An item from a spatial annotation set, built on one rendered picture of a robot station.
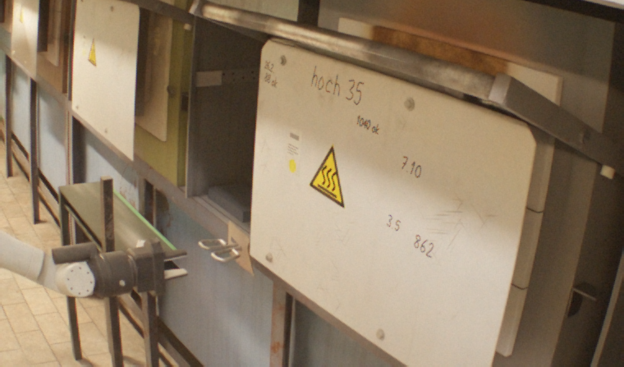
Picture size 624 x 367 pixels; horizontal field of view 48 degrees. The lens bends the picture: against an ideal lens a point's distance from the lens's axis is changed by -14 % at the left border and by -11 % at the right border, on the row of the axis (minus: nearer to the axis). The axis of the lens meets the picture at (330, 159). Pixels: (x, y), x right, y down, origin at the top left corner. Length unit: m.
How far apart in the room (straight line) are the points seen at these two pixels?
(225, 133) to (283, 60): 0.69
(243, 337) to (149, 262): 0.53
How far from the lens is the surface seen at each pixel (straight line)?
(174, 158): 2.02
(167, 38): 2.00
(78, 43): 2.43
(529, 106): 0.78
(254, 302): 1.87
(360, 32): 1.30
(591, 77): 0.98
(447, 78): 0.82
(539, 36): 1.03
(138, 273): 1.51
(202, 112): 1.90
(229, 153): 1.97
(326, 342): 1.64
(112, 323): 2.10
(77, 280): 1.44
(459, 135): 0.97
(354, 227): 1.16
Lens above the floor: 1.52
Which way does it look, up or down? 16 degrees down
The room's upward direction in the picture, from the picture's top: 5 degrees clockwise
